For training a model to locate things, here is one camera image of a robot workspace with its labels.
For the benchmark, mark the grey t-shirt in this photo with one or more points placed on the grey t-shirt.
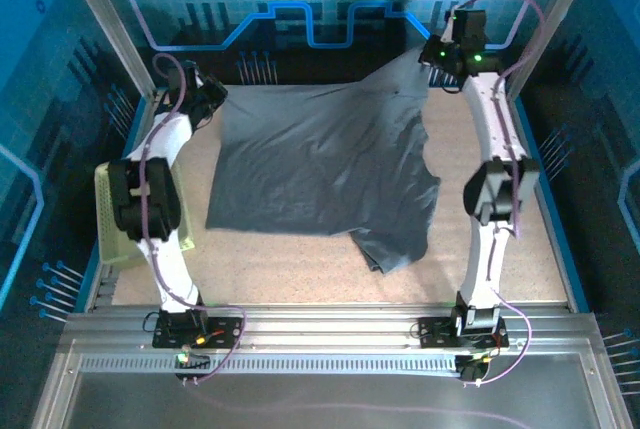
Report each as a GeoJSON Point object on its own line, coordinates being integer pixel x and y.
{"type": "Point", "coordinates": [310, 159]}

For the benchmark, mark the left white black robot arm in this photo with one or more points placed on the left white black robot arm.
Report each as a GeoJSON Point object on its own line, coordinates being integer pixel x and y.
{"type": "Point", "coordinates": [172, 274]}

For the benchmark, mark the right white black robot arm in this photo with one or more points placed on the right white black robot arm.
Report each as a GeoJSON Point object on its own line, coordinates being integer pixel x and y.
{"type": "Point", "coordinates": [492, 114]}

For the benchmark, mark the pale green perforated basket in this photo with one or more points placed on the pale green perforated basket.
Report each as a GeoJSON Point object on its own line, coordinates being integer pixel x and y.
{"type": "Point", "coordinates": [107, 239]}

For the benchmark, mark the small black adapter box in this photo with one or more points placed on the small black adapter box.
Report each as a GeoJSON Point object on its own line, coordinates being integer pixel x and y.
{"type": "Point", "coordinates": [472, 371]}

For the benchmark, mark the steel sheet panel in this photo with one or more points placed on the steel sheet panel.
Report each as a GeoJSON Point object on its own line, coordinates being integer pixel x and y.
{"type": "Point", "coordinates": [325, 404]}

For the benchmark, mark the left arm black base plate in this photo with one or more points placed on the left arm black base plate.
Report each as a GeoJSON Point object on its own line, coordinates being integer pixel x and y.
{"type": "Point", "coordinates": [225, 331]}

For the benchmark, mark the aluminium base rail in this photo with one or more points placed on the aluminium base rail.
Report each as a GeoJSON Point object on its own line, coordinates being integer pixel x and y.
{"type": "Point", "coordinates": [325, 324]}

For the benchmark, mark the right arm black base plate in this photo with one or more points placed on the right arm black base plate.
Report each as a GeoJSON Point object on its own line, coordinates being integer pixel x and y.
{"type": "Point", "coordinates": [435, 334]}

